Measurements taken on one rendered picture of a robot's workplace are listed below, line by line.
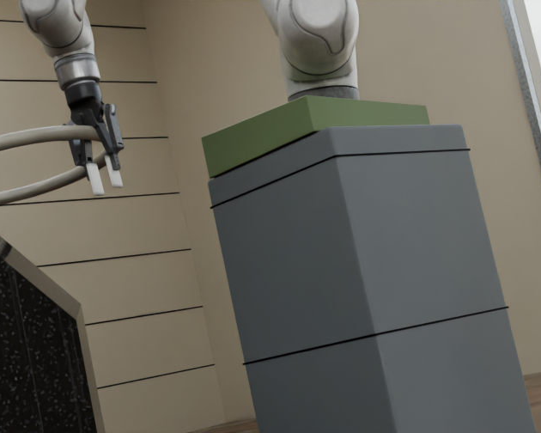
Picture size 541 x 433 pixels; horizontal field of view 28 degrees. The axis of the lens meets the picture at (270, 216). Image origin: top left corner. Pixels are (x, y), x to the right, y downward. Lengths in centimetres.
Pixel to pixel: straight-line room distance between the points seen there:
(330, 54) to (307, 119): 14
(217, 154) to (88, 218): 652
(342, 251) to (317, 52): 39
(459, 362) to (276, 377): 37
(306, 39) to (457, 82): 506
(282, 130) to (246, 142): 11
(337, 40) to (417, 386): 67
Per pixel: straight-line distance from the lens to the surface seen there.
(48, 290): 215
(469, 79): 704
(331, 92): 226
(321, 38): 207
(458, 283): 219
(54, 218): 862
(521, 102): 679
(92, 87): 232
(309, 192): 208
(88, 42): 235
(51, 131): 224
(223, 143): 226
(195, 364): 907
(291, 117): 210
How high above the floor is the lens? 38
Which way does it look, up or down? 8 degrees up
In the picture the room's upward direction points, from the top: 12 degrees counter-clockwise
